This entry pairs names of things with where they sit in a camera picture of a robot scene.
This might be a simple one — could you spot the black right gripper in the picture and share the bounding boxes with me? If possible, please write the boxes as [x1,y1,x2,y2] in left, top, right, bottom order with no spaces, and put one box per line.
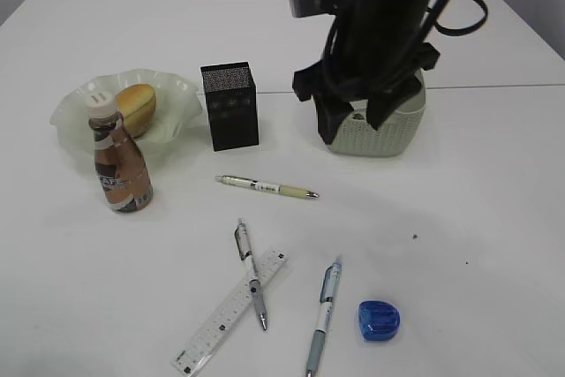
[292,0,429,145]

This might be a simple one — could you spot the blue white retractable pen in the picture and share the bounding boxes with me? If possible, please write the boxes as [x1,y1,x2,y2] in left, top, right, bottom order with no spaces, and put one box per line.
[305,256,342,376]

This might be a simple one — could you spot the blue pencil sharpener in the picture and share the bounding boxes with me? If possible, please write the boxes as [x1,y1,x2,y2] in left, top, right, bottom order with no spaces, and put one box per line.
[358,300,401,342]

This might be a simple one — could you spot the oblong golden bread roll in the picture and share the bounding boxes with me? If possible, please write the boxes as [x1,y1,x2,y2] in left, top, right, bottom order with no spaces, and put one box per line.
[116,84,156,138]

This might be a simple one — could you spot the brown coffee drink bottle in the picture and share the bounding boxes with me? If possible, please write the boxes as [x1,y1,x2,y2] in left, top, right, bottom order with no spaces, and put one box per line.
[86,92,153,213]

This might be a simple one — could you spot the clear plastic ruler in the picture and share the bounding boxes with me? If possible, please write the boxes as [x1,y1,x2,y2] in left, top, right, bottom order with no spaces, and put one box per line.
[171,249,287,376]

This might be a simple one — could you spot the pale green plastic basket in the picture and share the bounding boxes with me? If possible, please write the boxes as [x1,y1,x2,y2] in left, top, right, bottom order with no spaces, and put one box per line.
[328,70,426,157]

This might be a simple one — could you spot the beige retractable pen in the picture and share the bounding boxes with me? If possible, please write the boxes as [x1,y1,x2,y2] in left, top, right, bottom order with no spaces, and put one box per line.
[215,175,319,200]

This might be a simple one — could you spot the black mesh pen holder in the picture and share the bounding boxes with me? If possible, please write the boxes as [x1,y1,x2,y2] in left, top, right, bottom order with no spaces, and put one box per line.
[200,62,260,152]

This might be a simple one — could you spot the grey white retractable pen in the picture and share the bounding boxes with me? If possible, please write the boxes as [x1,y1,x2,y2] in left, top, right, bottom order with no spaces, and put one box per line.
[234,218,268,331]

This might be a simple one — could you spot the pale green wavy glass plate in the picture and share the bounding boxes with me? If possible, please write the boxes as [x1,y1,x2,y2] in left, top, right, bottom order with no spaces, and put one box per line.
[49,69,202,157]

